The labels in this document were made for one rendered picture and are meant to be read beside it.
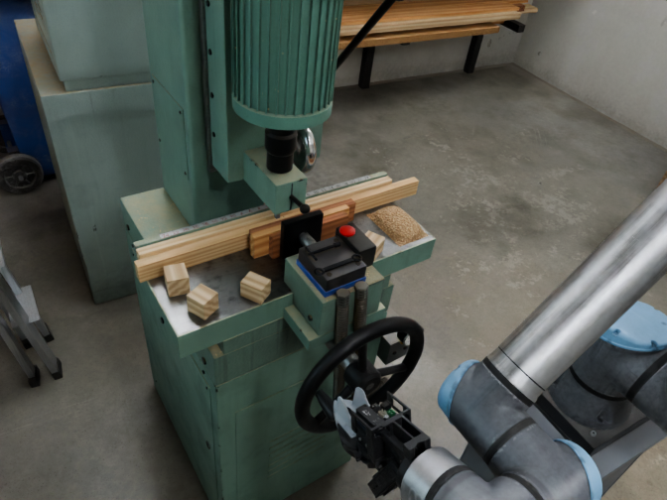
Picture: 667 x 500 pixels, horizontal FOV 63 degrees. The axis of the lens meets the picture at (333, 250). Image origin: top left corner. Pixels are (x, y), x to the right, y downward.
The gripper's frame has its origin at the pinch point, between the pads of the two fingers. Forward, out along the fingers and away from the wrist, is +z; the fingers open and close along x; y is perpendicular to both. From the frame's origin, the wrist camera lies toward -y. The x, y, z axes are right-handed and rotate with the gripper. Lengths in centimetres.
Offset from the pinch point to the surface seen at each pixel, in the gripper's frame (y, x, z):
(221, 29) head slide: 59, -3, 31
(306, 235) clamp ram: 19.9, -11.3, 26.0
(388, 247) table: 12.3, -29.6, 23.3
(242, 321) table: 9.1, 6.2, 21.9
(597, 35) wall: 25, -350, 184
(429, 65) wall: 13, -264, 265
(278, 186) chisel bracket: 31.2, -6.9, 26.2
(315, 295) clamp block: 14.5, -4.5, 12.6
